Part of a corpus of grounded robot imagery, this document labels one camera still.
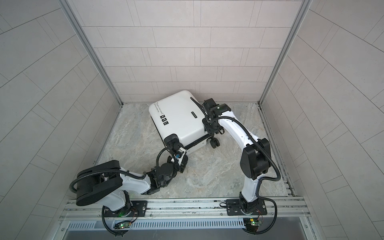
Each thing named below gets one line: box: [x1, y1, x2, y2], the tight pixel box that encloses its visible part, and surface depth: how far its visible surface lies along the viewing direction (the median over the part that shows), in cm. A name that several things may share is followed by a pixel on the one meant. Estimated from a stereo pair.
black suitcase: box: [148, 90, 220, 155], surface depth 84 cm
